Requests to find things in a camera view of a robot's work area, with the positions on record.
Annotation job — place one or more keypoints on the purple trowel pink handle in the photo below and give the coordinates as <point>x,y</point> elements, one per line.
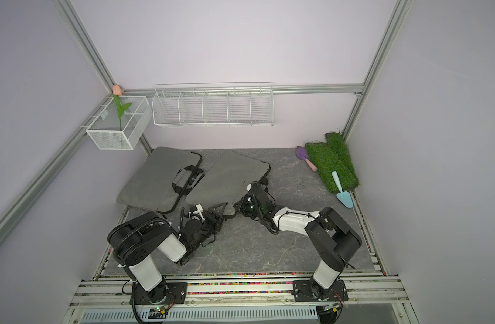
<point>303,155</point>

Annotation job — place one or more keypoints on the artificial grass roll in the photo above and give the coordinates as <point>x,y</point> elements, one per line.
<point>327,161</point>
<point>337,144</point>

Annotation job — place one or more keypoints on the artificial pink tulip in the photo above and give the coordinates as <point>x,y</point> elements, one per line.
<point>121,108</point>

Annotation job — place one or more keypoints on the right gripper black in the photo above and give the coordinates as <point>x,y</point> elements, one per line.
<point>242,201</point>

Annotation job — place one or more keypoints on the grey laptop bag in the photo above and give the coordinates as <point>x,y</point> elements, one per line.
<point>167,175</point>
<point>227,182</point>

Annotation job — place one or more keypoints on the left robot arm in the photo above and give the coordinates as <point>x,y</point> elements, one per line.
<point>133,243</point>

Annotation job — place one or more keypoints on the white mesh wall basket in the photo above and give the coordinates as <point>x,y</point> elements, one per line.
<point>104,129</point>

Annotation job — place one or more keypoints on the front artificial grass roll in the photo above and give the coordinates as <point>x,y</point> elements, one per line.
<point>327,161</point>

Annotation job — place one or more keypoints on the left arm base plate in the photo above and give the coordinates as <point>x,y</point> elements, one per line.
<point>172,293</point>

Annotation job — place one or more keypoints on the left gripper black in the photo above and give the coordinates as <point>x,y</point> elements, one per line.
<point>216,221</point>

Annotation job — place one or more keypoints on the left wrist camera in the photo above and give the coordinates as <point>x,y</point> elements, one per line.
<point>196,213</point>

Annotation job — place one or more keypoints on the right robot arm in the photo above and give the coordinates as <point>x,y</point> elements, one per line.
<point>334,239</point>

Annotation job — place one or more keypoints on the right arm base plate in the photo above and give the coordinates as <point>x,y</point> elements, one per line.
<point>310,291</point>

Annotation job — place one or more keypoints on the white wire wall rack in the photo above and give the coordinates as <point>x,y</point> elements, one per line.
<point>175,109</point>

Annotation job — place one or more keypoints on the aluminium frame rail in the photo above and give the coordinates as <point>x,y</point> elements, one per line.
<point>236,87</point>

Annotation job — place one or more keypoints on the rear artificial grass roll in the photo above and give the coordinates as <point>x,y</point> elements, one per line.
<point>337,144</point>

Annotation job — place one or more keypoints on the teal trowel white handle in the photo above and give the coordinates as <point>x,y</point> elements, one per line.
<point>343,196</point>

